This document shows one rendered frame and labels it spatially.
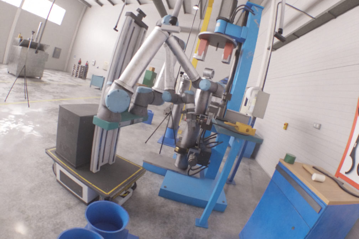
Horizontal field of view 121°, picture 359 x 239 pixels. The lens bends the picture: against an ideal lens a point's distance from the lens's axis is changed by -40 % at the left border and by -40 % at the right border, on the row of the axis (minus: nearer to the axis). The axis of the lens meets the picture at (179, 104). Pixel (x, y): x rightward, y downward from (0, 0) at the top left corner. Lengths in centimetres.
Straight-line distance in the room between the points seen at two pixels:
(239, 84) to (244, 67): 24
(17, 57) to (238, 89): 839
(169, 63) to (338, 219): 179
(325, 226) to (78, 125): 195
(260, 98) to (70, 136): 245
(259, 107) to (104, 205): 231
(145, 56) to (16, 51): 834
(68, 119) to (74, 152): 30
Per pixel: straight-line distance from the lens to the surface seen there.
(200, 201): 210
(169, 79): 147
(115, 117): 124
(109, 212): 137
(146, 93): 161
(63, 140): 174
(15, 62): 894
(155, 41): 110
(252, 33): 256
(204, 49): 247
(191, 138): 237
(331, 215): 123
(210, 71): 233
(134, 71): 105
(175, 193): 205
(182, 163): 250
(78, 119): 151
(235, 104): 234
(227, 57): 234
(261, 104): 265
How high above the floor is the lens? 127
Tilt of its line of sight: 5 degrees down
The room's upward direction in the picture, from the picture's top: 16 degrees clockwise
